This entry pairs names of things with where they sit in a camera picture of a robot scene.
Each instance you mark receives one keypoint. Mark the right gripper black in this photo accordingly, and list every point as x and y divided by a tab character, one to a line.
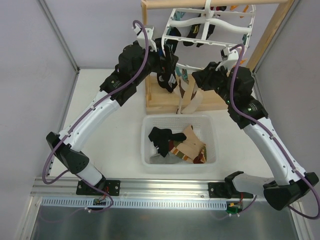
208	75

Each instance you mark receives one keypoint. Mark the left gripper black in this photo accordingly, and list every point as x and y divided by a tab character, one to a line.
164	61

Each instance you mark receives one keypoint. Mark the brown cream striped sock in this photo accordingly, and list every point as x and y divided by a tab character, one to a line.
189	97

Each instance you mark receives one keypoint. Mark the white round clip hanger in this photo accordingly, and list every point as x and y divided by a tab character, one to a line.
197	34

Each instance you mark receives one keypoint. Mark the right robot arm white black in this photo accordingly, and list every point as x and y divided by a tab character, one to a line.
290	181

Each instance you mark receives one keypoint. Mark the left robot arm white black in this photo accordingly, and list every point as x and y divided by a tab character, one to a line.
135	63

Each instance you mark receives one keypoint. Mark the white plastic basket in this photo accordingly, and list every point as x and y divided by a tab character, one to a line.
203	127

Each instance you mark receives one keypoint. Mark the cream striped sock in basket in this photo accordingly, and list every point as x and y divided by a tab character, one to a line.
189	148

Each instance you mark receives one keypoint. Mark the small black sock in basket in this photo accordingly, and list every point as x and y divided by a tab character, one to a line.
161	138

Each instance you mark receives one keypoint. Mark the brown patterned sock in basket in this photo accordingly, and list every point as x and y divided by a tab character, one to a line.
202	156

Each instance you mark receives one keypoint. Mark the green circuit board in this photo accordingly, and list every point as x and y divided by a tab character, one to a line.
234	209

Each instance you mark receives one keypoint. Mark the wooden hanging rack frame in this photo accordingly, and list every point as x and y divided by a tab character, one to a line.
268	18

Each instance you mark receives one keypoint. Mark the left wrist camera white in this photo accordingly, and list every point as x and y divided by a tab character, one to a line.
145	38

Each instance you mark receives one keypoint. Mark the right black mount plate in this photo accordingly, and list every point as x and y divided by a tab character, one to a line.
217	190

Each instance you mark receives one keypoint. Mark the black mount plate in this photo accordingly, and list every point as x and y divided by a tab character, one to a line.
217	190
111	187

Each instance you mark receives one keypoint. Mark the left black mount plate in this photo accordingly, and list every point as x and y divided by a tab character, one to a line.
111	187

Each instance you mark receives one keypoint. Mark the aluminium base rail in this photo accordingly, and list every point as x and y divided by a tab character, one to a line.
128	188

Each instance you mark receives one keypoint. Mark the white slotted cable duct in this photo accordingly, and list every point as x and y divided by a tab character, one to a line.
78	202

